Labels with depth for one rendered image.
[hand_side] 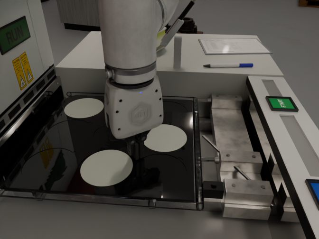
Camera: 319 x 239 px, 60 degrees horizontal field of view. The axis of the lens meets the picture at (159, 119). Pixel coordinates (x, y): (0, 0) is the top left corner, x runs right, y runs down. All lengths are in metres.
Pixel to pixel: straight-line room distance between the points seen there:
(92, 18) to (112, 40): 4.16
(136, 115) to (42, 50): 0.38
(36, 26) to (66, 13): 4.07
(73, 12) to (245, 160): 4.36
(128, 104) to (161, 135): 0.18
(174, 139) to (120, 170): 0.14
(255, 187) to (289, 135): 0.12
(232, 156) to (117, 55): 0.30
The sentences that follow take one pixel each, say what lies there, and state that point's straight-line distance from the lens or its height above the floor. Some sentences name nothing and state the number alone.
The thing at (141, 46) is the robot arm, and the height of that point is 1.14.
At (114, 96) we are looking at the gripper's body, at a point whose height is 1.06.
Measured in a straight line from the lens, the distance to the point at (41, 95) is 0.75.
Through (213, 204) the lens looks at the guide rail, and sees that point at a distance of 0.56.
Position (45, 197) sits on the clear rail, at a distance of 0.53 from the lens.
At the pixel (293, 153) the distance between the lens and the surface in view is 0.53.
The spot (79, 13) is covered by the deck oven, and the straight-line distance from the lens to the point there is 4.69.
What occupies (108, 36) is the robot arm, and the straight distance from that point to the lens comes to 0.42.
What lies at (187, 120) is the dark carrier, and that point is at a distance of 0.67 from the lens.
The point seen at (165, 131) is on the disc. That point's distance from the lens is 0.63.
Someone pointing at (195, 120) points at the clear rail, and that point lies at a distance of 0.67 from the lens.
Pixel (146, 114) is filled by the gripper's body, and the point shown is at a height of 1.01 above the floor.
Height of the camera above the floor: 1.27
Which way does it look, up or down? 34 degrees down
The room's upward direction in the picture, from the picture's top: straight up
